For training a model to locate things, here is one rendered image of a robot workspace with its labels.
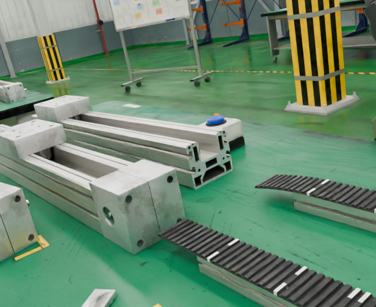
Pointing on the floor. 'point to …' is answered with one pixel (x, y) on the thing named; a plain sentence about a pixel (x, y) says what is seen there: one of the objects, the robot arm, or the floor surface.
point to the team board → (125, 21)
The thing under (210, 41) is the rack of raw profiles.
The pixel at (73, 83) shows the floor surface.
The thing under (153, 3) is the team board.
